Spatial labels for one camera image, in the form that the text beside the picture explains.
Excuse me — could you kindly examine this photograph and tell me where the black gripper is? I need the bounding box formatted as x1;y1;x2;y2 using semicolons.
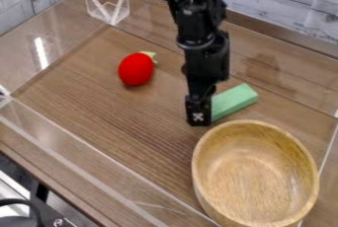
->
179;31;230;126

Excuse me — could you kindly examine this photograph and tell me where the green rectangular block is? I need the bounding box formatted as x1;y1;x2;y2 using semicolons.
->
211;84;259;121

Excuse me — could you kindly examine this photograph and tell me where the light wooden bowl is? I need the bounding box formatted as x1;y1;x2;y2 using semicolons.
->
191;119;319;227

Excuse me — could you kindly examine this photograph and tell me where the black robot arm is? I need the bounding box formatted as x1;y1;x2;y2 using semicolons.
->
164;0;230;126

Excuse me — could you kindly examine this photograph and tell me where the red plush strawberry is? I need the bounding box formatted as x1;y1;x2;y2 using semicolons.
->
118;51;158;86

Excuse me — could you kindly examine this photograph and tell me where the clear acrylic tray wall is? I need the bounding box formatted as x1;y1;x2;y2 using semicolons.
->
0;95;219;227

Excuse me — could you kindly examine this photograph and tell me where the clear acrylic corner bracket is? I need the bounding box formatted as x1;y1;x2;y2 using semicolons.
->
84;0;130;26

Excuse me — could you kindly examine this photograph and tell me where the black cable under table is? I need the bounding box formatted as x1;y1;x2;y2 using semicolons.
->
0;196;45;227

